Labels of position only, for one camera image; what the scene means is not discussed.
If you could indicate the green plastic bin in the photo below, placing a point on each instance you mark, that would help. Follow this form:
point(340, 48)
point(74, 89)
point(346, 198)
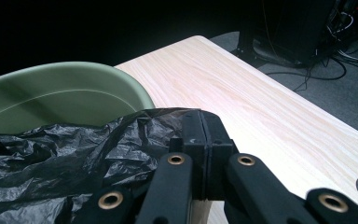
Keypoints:
point(59, 99)

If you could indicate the black plastic trash bag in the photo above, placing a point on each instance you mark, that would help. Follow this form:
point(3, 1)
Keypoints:
point(59, 165)

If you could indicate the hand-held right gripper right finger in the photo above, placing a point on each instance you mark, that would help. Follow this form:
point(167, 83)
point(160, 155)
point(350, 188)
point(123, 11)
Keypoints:
point(219, 149)

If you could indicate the dark equipment cabinet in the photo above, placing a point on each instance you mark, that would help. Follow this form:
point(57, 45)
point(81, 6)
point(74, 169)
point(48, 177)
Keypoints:
point(304, 28)

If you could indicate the black stand base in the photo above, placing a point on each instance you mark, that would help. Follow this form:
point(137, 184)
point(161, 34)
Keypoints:
point(261, 46)

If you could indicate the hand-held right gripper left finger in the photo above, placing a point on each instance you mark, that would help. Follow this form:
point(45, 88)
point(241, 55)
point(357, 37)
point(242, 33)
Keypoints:
point(194, 149)

